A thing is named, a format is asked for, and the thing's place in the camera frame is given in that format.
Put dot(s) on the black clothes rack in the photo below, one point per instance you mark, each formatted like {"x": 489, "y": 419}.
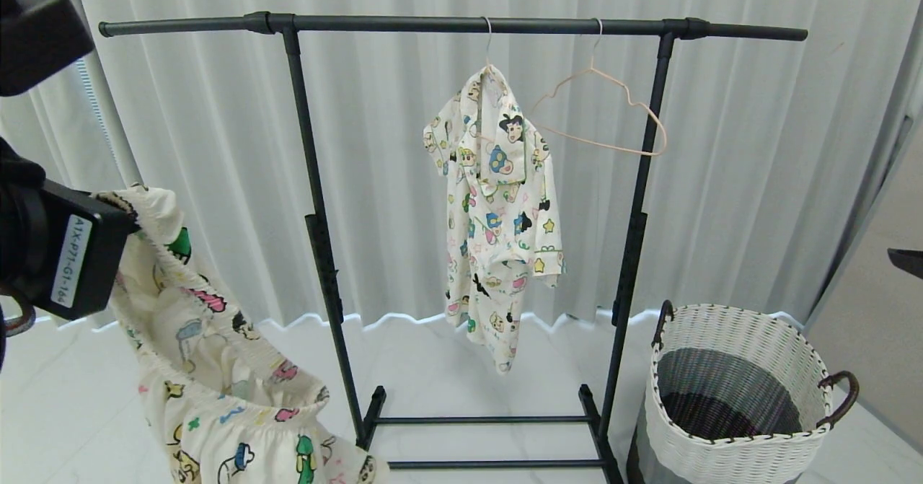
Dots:
{"x": 404, "y": 24}

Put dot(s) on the white laundry basket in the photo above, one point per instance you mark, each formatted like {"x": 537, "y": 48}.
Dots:
{"x": 735, "y": 325}

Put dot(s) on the pink clothes hanger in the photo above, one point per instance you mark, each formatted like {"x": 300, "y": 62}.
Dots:
{"x": 489, "y": 44}
{"x": 598, "y": 140}

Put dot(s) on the cream printed garment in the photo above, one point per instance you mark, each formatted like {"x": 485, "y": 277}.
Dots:
{"x": 497, "y": 253}
{"x": 216, "y": 368}

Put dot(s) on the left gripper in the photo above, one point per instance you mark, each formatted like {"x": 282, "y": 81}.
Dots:
{"x": 58, "y": 253}

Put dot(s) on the white curtain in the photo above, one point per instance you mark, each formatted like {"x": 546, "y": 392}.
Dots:
{"x": 757, "y": 181}

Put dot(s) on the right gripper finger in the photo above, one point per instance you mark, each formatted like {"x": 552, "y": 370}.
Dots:
{"x": 910, "y": 259}

